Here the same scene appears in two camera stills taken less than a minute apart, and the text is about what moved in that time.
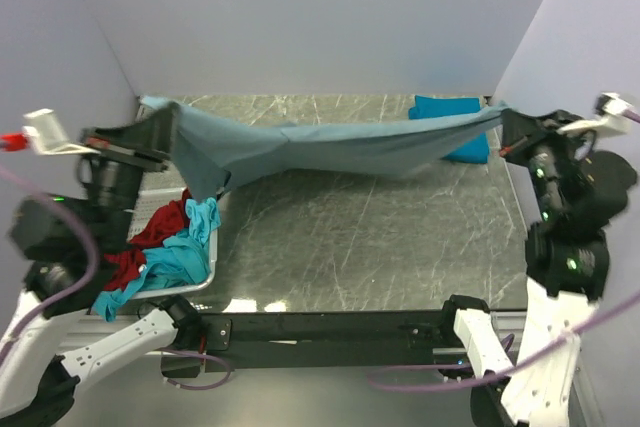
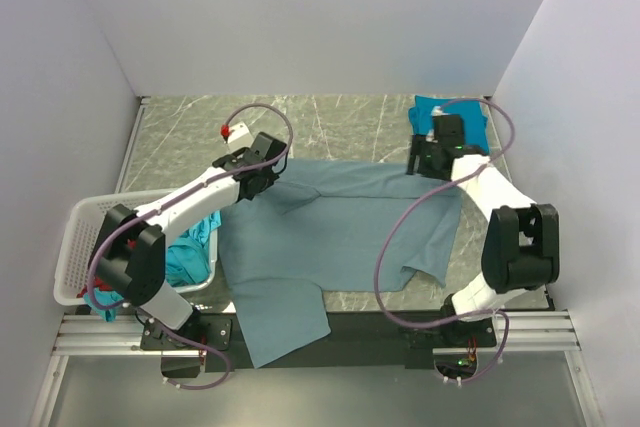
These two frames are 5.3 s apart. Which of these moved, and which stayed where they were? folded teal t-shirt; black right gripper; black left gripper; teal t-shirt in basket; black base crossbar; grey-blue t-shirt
Moved: grey-blue t-shirt; black right gripper; black left gripper
Stayed: black base crossbar; teal t-shirt in basket; folded teal t-shirt
